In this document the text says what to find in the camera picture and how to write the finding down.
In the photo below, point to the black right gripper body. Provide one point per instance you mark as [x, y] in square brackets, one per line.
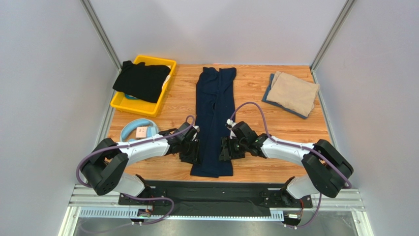
[228, 149]

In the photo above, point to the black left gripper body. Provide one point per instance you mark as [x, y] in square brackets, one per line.
[189, 152]

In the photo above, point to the pinkish cube power adapter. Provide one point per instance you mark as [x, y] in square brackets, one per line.
[141, 132]

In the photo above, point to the navy t shirt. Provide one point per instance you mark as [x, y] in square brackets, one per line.
[214, 105]

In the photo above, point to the light blue headphones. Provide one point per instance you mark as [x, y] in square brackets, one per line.
[128, 132]

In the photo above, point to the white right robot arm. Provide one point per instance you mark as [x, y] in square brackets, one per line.
[327, 171]

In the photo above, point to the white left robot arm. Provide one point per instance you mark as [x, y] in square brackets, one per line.
[103, 170]

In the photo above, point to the beige folded t shirt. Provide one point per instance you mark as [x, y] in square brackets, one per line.
[293, 93]

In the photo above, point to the yellow plastic bin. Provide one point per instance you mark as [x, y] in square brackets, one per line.
[142, 107]

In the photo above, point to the black t shirt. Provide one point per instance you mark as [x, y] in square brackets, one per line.
[144, 82]

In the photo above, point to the teal cloth in bin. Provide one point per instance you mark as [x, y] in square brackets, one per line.
[130, 97]

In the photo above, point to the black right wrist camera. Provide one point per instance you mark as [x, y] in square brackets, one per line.
[240, 130]

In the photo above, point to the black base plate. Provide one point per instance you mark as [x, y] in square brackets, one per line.
[194, 198]

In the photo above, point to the aluminium frame rail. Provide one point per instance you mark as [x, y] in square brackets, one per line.
[115, 214]

